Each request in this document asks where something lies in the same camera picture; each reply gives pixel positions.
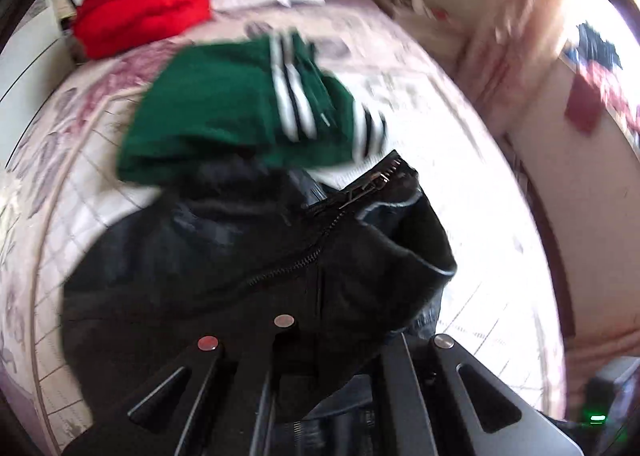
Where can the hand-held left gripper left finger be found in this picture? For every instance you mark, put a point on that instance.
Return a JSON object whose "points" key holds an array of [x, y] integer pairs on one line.
{"points": [[199, 378]]}

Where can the dark red hanging cloth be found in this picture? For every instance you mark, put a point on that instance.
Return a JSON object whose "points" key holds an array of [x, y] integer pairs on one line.
{"points": [[584, 105]]}

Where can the green garment with white stripes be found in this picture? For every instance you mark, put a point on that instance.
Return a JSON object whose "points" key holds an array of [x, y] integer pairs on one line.
{"points": [[210, 105]]}

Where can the red garment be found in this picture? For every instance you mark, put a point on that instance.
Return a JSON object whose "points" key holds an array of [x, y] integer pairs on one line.
{"points": [[145, 0]]}

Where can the bed with floral sheet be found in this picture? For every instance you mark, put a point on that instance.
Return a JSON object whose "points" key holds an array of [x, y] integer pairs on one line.
{"points": [[450, 160]]}

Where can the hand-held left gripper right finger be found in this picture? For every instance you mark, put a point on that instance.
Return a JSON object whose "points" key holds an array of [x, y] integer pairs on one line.
{"points": [[400, 388]]}

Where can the pink curtain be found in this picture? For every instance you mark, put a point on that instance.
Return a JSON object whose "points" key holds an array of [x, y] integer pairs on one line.
{"points": [[505, 15]]}

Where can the black zip jacket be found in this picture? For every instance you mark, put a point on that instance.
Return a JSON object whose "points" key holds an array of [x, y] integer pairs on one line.
{"points": [[225, 261]]}

